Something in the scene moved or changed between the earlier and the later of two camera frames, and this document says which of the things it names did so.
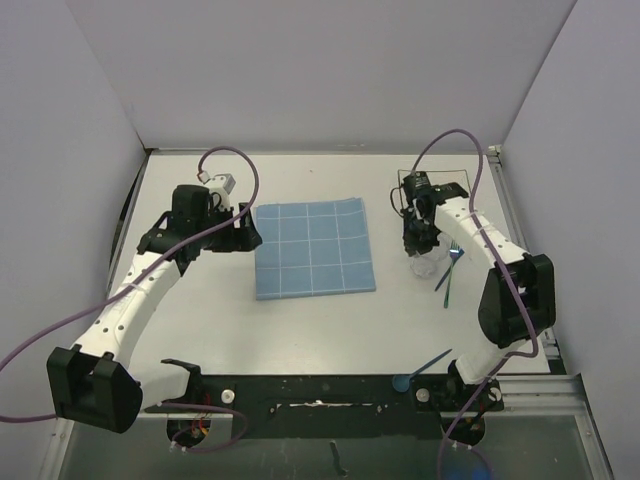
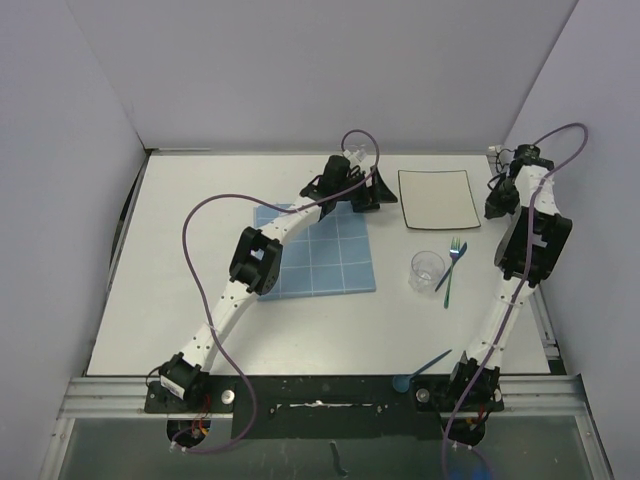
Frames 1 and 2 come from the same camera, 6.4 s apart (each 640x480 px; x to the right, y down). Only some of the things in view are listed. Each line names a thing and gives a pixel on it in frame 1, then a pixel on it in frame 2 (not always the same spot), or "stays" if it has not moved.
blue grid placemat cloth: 312,248 stays
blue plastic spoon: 401,382 stays
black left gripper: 238,239 to 370,197
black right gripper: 413,244 to 495,206
